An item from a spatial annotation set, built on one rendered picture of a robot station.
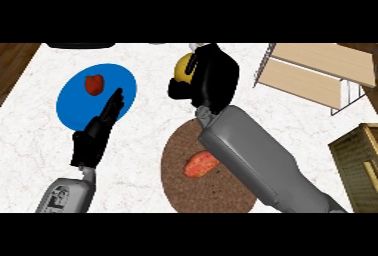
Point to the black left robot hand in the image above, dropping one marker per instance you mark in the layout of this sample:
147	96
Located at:
94	136

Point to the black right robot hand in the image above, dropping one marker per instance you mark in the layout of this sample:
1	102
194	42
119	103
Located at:
214	80

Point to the yellow lemon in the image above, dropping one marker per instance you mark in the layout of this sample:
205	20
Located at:
184	68

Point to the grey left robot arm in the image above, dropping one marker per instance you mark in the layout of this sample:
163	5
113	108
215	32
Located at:
69	196

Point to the wooden tiered shelf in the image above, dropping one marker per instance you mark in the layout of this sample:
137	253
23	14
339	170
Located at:
315	73

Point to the brown round placemat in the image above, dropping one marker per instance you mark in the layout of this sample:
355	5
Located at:
197	193

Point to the blue round plate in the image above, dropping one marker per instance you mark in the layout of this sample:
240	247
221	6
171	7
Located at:
82	100

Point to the red bell pepper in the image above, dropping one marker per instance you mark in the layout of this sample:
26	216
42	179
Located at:
95	84

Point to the orange sweet potato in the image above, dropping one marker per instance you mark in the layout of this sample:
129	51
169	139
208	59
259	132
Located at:
202	164

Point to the brown wooden cabinet edge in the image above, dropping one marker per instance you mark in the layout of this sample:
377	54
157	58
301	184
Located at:
13	66

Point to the black round object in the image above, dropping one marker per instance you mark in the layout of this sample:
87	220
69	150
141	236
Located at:
82	45

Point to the olive wicker basket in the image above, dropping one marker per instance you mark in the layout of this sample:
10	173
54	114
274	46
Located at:
357	166

